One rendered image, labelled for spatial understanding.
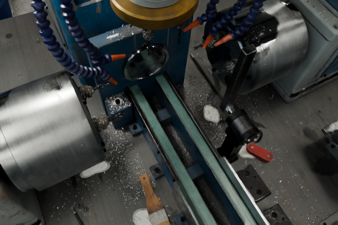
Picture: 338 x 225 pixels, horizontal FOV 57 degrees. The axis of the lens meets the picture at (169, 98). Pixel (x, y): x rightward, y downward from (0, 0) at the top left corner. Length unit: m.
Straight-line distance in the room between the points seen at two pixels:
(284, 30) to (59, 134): 0.61
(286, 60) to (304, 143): 0.34
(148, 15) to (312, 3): 0.53
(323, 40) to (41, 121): 0.74
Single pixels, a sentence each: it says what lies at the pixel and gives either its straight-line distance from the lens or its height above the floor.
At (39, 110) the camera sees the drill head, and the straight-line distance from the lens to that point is 0.71.
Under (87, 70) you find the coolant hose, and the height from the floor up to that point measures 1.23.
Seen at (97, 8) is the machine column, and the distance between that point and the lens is 0.88.
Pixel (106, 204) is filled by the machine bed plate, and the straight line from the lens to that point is 0.98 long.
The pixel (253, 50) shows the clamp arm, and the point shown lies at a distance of 0.68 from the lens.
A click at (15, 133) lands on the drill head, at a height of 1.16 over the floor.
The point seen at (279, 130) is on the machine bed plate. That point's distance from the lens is 1.12.
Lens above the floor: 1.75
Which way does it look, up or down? 60 degrees down
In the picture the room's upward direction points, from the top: 4 degrees clockwise
